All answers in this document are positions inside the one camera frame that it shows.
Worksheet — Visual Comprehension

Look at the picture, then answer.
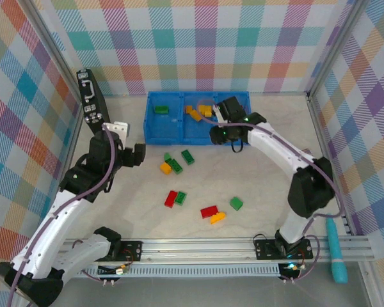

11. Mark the blue three-compartment bin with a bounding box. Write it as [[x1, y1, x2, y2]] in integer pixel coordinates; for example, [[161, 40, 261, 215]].
[[145, 91, 253, 146]]

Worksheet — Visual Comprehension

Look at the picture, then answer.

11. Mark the black hard case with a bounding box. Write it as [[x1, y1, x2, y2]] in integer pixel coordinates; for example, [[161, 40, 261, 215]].
[[76, 68, 111, 137]]

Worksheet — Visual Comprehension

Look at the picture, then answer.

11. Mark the teal pen tool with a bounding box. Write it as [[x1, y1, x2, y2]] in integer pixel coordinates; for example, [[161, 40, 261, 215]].
[[325, 213, 349, 285]]

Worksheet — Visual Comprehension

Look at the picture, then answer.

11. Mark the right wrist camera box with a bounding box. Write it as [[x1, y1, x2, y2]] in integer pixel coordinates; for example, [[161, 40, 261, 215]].
[[212, 104, 227, 125]]

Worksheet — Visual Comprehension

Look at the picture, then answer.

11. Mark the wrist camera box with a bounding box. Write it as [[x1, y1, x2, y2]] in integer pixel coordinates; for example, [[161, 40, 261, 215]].
[[102, 122, 131, 148], [212, 104, 227, 125]]

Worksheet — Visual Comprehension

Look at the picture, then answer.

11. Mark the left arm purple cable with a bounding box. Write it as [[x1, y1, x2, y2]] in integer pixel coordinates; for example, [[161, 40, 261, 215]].
[[6, 124, 116, 307]]

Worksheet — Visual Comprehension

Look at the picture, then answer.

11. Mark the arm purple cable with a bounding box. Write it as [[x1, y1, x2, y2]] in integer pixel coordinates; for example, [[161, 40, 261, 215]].
[[196, 100, 346, 285], [6, 124, 116, 307]]

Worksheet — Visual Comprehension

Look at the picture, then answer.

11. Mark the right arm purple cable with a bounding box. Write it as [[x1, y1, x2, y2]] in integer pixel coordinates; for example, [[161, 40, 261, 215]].
[[196, 100, 346, 285]]

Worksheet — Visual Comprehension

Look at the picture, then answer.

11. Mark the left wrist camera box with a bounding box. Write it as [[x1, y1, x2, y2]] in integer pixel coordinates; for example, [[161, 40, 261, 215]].
[[102, 122, 131, 148]]

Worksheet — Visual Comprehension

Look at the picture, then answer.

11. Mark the aluminum base rail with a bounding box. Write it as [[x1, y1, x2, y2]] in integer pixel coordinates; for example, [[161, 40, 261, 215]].
[[60, 235, 374, 264]]

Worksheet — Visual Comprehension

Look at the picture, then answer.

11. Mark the aluminum frame post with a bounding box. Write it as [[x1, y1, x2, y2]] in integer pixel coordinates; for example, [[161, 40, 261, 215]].
[[307, 0, 374, 97], [24, 0, 86, 109], [358, 262, 384, 307]]

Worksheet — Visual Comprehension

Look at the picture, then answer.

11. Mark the slotted grey cable duct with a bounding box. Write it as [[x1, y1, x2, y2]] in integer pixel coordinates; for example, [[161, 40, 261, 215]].
[[63, 264, 284, 279]]

